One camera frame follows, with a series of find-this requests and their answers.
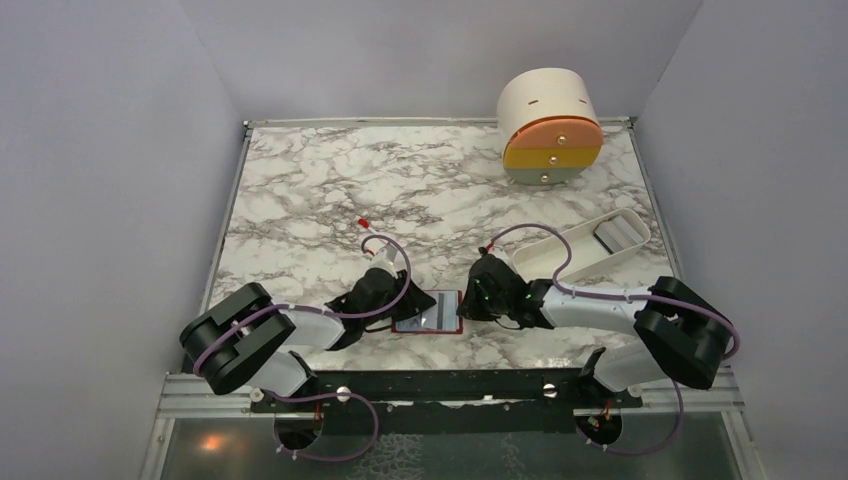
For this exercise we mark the round pastel drawer organizer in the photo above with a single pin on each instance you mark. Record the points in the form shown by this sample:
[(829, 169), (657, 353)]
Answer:
[(549, 130)]

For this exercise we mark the white plastic tray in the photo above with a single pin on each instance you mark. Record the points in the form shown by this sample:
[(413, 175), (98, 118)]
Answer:
[(584, 255)]

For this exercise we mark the credit cards in tray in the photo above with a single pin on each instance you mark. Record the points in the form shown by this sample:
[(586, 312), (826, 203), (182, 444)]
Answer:
[(617, 234)]

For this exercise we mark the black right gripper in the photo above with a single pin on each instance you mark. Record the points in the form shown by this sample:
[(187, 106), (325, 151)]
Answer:
[(470, 308)]

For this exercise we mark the red card holder wallet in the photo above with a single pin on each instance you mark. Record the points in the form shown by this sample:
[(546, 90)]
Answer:
[(419, 324)]

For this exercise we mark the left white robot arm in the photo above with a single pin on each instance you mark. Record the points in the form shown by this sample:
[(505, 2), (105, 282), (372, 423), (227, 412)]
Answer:
[(247, 339)]

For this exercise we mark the black mounting rail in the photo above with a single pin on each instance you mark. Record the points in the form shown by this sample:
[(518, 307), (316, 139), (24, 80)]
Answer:
[(441, 402)]

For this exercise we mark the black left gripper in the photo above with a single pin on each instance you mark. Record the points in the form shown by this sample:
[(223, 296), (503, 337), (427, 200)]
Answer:
[(414, 300)]

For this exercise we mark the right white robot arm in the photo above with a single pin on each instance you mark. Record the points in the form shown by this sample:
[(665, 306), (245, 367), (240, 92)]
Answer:
[(679, 335)]

